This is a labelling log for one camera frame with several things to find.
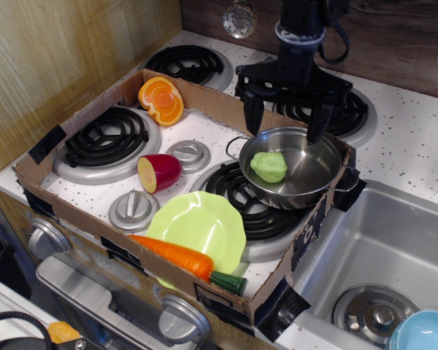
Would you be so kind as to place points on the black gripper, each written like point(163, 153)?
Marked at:
point(294, 71)

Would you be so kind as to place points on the green toy broccoli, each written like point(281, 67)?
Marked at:
point(269, 166)

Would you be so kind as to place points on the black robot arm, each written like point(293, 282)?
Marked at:
point(310, 19)

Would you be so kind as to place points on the stainless steel pan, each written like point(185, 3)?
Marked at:
point(312, 170)

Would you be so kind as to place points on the back right black burner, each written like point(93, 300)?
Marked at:
point(355, 126)

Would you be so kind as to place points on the black burner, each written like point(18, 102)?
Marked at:
point(355, 126)
point(107, 149)
point(196, 64)
point(269, 231)

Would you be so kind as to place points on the back left black burner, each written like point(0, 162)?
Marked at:
point(196, 64)

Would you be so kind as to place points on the hanging metal strainer ladle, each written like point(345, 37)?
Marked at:
point(239, 19)

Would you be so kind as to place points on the silver stovetop knob centre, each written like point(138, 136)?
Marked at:
point(192, 154)

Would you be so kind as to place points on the silver stovetop knob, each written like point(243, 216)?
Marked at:
point(192, 154)
point(133, 211)

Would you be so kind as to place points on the front right black burner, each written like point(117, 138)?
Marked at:
point(269, 231)

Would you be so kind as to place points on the orange toy pumpkin slice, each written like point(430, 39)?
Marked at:
point(162, 101)

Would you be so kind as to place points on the light green plastic plate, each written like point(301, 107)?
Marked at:
point(203, 222)

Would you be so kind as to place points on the red toy half fruit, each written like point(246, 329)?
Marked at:
point(158, 172)

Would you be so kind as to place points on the brown cardboard fence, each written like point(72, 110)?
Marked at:
point(271, 309)

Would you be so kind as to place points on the front left black burner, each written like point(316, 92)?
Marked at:
point(107, 149)

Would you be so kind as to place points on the stainless steel sink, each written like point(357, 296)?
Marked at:
point(387, 237)

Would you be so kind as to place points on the orange toy carrot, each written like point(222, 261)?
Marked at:
point(197, 263)

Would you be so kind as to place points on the silver stovetop knob front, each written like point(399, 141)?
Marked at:
point(133, 211)

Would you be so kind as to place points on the silver sink drain plug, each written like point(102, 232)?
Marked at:
point(372, 312)

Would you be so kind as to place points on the silver oven knob right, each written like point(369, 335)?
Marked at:
point(180, 322)

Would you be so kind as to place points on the silver oven knob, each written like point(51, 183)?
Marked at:
point(180, 322)
point(46, 240)

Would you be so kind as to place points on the light blue bowl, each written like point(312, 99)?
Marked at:
point(418, 331)

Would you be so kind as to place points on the silver oven knob left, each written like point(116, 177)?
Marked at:
point(46, 240)

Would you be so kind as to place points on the yellow object bottom left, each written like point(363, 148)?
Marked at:
point(61, 332)

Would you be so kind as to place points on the silver oven door handle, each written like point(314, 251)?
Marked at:
point(110, 317)

